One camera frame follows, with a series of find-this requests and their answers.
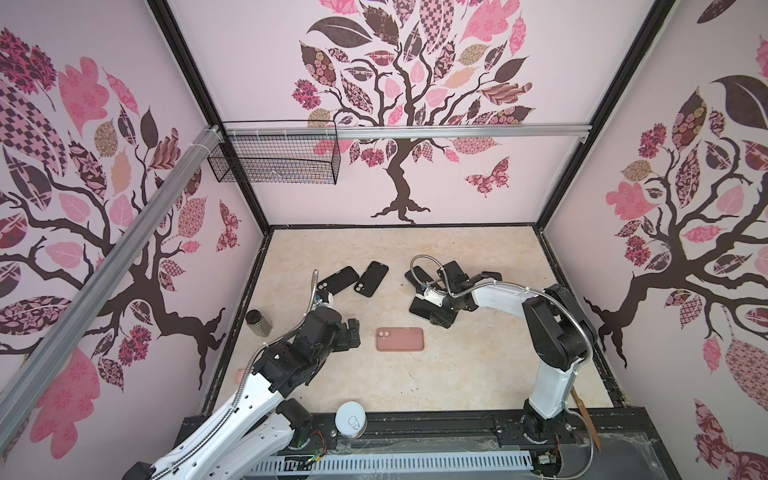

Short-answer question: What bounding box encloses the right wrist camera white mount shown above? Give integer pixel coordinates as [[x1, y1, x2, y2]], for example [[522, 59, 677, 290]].
[[421, 286, 447, 307]]

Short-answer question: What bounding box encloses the white slotted cable duct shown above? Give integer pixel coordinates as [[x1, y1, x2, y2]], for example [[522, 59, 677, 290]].
[[246, 451, 533, 477]]

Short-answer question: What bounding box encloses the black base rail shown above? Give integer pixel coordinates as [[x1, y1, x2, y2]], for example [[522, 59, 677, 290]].
[[277, 400, 680, 479]]

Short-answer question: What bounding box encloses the silver aluminium rail back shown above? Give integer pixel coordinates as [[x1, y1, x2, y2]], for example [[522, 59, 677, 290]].
[[225, 122, 592, 140]]

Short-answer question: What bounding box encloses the brown wooden stick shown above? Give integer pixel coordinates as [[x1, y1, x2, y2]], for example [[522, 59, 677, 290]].
[[571, 387, 602, 452]]

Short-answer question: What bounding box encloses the black phone case left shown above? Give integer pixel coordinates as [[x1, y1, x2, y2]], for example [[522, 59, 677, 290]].
[[317, 266, 359, 297]]

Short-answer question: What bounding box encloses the pink phone case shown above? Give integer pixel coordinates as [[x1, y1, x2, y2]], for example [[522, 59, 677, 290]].
[[375, 327, 425, 352]]

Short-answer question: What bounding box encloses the silver aluminium rail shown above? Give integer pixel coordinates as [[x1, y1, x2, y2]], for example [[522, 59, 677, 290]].
[[1, 125, 222, 447], [225, 122, 592, 140]]

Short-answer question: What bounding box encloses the glass spice jar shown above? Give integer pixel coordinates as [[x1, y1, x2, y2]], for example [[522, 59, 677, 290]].
[[245, 309, 273, 338]]

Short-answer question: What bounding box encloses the black smartphone centre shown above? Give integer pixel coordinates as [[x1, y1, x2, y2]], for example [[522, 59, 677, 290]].
[[405, 265, 434, 291]]

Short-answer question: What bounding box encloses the white round can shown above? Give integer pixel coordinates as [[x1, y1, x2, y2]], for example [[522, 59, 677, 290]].
[[334, 401, 367, 439]]

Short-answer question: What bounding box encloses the silver aluminium rail left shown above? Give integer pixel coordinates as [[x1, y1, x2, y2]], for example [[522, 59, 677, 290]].
[[1, 125, 222, 447]]

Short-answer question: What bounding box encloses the black smartphone with silver frame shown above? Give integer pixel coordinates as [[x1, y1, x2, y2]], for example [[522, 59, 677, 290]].
[[409, 297, 439, 322]]

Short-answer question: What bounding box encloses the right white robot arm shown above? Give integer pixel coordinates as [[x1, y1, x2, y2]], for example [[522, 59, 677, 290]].
[[405, 263, 597, 444]]

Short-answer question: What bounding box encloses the black wire basket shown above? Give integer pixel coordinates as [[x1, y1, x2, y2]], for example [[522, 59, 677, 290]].
[[208, 120, 341, 185]]

